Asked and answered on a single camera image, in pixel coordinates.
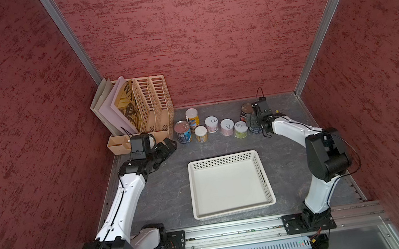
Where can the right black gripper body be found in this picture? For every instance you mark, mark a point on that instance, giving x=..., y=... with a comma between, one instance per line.
x=258, y=118

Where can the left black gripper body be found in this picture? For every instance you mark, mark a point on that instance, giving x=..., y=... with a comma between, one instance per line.
x=160, y=153

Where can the dark red labelled can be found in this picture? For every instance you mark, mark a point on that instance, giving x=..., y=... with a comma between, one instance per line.
x=246, y=111

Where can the yellow labelled tall can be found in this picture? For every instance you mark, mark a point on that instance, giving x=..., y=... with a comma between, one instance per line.
x=192, y=118

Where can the white perforated plastic basket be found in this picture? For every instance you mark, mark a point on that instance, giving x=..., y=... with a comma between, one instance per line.
x=229, y=185

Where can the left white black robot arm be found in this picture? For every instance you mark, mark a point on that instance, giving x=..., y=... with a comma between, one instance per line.
x=144, y=160

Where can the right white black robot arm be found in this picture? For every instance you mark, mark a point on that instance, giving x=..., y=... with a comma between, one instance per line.
x=327, y=158

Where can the small green can white lid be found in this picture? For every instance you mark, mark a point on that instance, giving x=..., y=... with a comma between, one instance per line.
x=240, y=130

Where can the small pink can middle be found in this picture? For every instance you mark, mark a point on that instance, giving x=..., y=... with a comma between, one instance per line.
x=227, y=127

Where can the small pink can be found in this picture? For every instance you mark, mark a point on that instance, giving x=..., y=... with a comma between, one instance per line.
x=212, y=124
x=227, y=127

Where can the small yellow can white lid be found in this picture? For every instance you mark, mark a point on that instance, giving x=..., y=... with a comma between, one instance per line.
x=201, y=133

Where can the small pink can rear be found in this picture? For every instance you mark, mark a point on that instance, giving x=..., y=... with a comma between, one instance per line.
x=212, y=124

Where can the beige plastic file organizer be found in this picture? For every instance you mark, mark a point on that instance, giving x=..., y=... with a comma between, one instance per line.
x=156, y=109

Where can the brown patterned magazine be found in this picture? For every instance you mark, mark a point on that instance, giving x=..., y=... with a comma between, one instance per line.
x=126, y=103

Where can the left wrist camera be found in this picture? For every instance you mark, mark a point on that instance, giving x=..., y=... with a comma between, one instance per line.
x=142, y=145

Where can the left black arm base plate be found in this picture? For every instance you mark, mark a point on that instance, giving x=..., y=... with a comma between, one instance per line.
x=172, y=240

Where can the aluminium front rail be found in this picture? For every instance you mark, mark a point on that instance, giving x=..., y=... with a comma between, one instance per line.
x=248, y=231

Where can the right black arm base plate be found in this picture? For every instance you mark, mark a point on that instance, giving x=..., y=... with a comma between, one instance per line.
x=307, y=222

